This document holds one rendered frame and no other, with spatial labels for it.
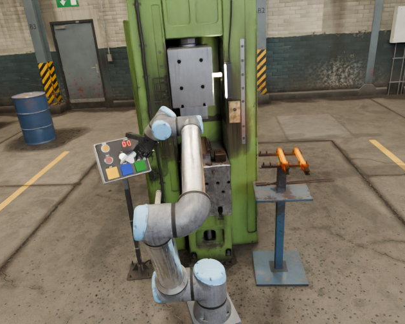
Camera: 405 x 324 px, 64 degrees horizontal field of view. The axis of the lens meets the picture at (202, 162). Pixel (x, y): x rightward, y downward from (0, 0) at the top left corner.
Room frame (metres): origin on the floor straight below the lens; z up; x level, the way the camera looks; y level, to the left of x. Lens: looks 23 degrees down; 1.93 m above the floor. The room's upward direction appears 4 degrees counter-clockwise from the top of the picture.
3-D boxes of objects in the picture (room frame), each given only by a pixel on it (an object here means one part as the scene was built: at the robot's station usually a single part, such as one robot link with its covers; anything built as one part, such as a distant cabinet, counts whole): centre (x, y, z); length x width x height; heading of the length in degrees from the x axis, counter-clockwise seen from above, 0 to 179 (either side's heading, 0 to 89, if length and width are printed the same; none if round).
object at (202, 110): (2.53, 0.04, 1.32); 0.42 x 0.20 x 0.10; 2
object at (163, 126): (1.48, 0.17, 1.48); 0.12 x 0.12 x 0.09; 0
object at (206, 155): (2.53, 0.04, 0.96); 0.42 x 0.20 x 0.09; 2
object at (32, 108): (6.13, 3.12, 0.44); 0.59 x 0.59 x 0.88
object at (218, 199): (2.54, -0.01, 0.69); 0.56 x 0.38 x 0.45; 2
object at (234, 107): (2.46, -0.27, 1.27); 0.09 x 0.02 x 0.17; 92
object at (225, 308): (1.21, 0.00, 0.65); 0.19 x 0.19 x 0.10
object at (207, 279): (1.21, 0.01, 0.79); 0.17 x 0.15 x 0.18; 90
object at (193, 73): (2.53, 0.00, 1.56); 0.42 x 0.39 x 0.40; 2
